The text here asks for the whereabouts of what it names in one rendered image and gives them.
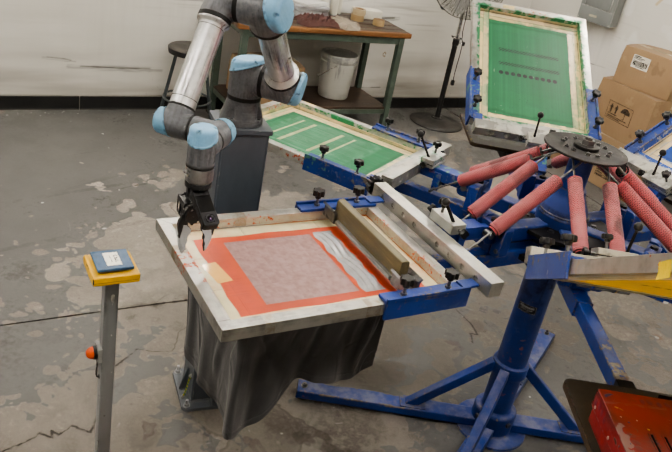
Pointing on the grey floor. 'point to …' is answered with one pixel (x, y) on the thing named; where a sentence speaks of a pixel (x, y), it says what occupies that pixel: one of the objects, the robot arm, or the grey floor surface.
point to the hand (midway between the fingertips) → (193, 249)
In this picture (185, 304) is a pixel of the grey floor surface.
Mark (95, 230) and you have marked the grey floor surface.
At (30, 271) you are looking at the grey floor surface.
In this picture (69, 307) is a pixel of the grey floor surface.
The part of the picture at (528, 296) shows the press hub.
